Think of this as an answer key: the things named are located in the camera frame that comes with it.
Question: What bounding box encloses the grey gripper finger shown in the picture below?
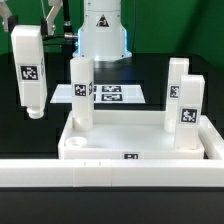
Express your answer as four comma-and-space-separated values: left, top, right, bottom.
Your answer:
0, 0, 18, 32
41, 0, 63, 35

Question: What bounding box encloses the white desk top tray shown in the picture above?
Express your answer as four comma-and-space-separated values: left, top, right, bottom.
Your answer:
58, 110, 204, 160

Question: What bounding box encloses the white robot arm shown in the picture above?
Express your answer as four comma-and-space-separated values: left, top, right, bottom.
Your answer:
0, 0, 132, 66

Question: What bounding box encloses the white base marker plate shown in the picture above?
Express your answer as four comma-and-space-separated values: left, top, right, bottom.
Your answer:
50, 84, 145, 104

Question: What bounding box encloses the white L-shaped obstacle fence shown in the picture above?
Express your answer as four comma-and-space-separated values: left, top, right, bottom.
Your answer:
0, 117, 224, 187

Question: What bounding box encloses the black upright cable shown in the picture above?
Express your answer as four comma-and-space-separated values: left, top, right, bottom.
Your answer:
61, 0, 74, 34

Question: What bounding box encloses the black cable with connector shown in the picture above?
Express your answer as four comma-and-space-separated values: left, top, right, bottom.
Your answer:
41, 31, 80, 48

